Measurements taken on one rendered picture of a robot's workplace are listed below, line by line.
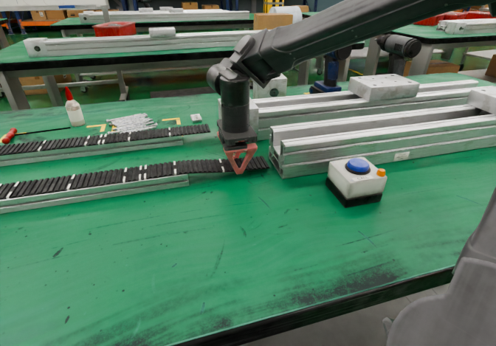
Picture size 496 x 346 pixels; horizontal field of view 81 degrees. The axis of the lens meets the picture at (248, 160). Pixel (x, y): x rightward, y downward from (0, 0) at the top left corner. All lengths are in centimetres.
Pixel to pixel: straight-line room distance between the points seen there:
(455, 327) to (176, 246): 39
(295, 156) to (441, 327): 46
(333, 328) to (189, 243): 69
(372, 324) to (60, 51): 207
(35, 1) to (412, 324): 346
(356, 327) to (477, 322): 90
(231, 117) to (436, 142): 51
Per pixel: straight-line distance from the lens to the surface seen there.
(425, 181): 74
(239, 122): 57
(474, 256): 24
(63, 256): 56
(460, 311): 22
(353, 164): 59
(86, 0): 339
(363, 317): 113
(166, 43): 209
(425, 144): 83
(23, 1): 352
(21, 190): 70
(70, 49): 215
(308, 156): 63
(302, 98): 88
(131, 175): 64
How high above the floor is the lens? 114
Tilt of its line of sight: 31 degrees down
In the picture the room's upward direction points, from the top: straight up
